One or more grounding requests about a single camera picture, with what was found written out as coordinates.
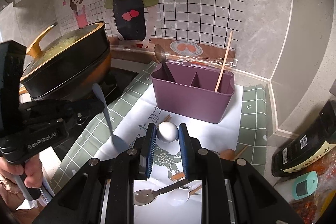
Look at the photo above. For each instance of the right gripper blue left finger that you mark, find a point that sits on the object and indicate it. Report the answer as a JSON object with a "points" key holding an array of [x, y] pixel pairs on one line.
{"points": [[102, 191]]}

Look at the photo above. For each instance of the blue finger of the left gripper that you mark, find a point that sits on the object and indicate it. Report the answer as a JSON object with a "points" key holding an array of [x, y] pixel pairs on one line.
{"points": [[81, 111]]}

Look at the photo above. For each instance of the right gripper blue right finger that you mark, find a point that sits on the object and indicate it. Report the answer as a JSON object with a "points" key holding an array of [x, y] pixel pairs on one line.
{"points": [[232, 191]]}

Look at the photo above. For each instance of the steel spoon black handle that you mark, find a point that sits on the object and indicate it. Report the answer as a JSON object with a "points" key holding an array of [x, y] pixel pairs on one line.
{"points": [[146, 196], [161, 57]]}

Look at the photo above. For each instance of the wooden chopstick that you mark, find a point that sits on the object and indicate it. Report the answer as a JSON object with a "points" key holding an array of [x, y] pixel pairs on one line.
{"points": [[224, 62], [167, 118], [177, 176], [240, 152]]}

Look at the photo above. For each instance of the blue grey ceramic spoon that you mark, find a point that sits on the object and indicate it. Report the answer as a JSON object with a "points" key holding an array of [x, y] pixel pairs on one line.
{"points": [[107, 118]]}

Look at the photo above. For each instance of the white ceramic spoon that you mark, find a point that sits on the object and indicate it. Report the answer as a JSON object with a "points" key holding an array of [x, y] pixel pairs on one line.
{"points": [[167, 132]]}

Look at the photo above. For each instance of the brown wooden spoon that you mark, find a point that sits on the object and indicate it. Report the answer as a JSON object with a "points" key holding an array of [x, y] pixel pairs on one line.
{"points": [[228, 154]]}

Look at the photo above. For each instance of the person left hand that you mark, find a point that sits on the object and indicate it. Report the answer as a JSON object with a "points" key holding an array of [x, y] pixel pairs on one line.
{"points": [[32, 169]]}

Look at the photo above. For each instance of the black gas stove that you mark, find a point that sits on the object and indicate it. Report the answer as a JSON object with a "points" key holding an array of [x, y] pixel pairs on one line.
{"points": [[112, 86]]}

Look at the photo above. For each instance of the black wok pan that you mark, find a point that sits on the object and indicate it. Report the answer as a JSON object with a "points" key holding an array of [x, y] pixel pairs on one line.
{"points": [[67, 81]]}

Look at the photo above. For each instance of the green white table cloth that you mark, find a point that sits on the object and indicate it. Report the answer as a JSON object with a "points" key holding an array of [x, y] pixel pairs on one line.
{"points": [[167, 159]]}

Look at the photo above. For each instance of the teal cap salt shaker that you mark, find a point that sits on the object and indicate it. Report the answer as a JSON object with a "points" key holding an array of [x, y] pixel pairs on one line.
{"points": [[305, 185]]}

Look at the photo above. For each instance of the yellow lid chili jar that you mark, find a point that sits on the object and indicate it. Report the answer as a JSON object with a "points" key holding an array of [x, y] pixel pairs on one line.
{"points": [[311, 210]]}

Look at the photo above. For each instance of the orange cap chili bottle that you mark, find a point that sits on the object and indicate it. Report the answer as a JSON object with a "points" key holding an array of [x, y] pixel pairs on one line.
{"points": [[325, 169]]}

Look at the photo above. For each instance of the dark soy sauce bottle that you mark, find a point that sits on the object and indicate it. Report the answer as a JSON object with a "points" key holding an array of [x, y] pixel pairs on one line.
{"points": [[311, 145]]}

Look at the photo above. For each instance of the purple utensil holder box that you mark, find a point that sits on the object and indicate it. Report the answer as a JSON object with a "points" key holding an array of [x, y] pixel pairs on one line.
{"points": [[193, 94]]}

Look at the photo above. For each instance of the orange handled pot lid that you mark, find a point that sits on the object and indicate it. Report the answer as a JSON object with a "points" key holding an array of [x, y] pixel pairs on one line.
{"points": [[84, 44]]}

